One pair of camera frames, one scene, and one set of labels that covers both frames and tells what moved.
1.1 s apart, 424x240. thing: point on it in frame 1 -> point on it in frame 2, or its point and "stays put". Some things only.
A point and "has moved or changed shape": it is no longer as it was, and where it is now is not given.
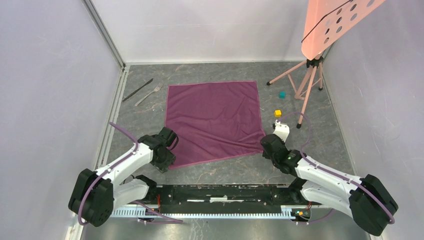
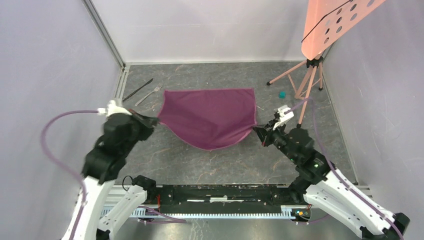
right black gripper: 265,155 -> 262,133
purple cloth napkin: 214,122 has moved or changed shape
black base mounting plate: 222,199 stays put
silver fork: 159,85 stays put
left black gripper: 170,158 -> 147,122
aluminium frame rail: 124,67 stays put
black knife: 151,80 stays put
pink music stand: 326,21 stays put
